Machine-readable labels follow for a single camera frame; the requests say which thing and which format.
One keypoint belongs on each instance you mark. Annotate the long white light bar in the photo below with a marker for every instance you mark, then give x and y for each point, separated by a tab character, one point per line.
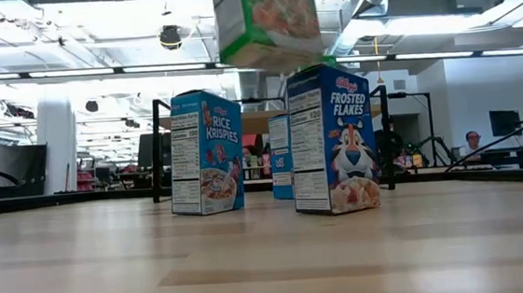
73	72

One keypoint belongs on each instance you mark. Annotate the dark grey bin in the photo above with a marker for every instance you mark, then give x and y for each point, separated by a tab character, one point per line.
11	168

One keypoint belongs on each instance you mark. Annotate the black round hanging object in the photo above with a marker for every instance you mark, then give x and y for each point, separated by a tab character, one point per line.
92	106

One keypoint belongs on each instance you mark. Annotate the blue Frosted Flakes cereal box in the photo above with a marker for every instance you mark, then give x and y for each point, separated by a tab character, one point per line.
335	136

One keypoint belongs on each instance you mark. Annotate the red cart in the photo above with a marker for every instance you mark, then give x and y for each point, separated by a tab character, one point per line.
85	180

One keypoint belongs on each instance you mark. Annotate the white round pillar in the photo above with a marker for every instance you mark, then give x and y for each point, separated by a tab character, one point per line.
58	148

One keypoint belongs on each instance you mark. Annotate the black background stand frame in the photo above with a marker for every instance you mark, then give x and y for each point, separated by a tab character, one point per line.
431	124

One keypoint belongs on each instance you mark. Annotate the black computer monitor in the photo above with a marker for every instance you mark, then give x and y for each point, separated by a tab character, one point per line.
505	122

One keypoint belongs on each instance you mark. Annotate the person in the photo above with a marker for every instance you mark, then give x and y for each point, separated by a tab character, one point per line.
473	141
247	156

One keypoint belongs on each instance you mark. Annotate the blue Rice Krispies cereal box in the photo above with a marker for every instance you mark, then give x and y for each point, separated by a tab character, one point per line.
281	163
206	155

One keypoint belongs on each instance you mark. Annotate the black aluminium table frame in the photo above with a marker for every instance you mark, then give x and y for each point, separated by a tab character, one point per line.
37	201

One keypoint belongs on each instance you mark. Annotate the black background monitor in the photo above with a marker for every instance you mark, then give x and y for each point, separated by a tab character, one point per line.
145	151

